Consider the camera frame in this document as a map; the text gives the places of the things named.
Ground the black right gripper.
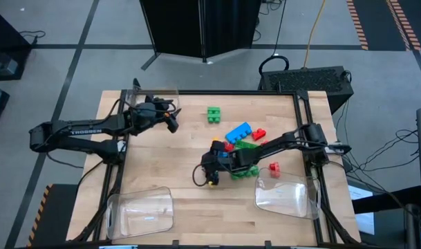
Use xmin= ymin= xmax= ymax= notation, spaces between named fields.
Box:
xmin=200 ymin=139 xmax=241 ymax=187

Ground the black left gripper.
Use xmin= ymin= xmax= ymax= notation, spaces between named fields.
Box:
xmin=127 ymin=97 xmax=183 ymax=134

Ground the blue four-stud block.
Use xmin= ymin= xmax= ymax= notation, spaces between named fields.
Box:
xmin=225 ymin=121 xmax=253 ymax=145

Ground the clear plastic bin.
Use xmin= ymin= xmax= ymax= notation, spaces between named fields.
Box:
xmin=124 ymin=87 xmax=180 ymax=125
xmin=105 ymin=186 xmax=175 ymax=241
xmin=254 ymin=167 xmax=322 ymax=221

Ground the black partition screen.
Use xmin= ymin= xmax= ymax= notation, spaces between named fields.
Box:
xmin=139 ymin=0 xmax=263 ymax=72

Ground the black perforated computer case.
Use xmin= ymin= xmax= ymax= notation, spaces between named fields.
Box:
xmin=257 ymin=65 xmax=355 ymax=113

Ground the white paper sheet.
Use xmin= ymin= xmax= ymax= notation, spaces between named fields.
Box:
xmin=347 ymin=185 xmax=375 ymax=236

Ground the black beam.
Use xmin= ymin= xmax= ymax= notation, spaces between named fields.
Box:
xmin=351 ymin=185 xmax=421 ymax=214

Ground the black cabinet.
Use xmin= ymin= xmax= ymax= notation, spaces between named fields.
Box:
xmin=0 ymin=6 xmax=33 ymax=82

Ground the black electronic device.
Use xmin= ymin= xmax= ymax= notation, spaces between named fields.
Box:
xmin=404 ymin=203 xmax=421 ymax=249

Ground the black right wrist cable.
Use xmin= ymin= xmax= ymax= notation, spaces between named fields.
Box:
xmin=192 ymin=163 xmax=212 ymax=188

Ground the black looped cable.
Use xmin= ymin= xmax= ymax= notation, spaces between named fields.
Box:
xmin=257 ymin=0 xmax=290 ymax=76

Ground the black floor cable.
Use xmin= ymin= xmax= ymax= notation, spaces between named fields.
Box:
xmin=19 ymin=30 xmax=47 ymax=46
xmin=344 ymin=128 xmax=421 ymax=174

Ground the yellow cable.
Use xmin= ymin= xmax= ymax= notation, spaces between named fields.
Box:
xmin=301 ymin=0 xmax=327 ymax=70

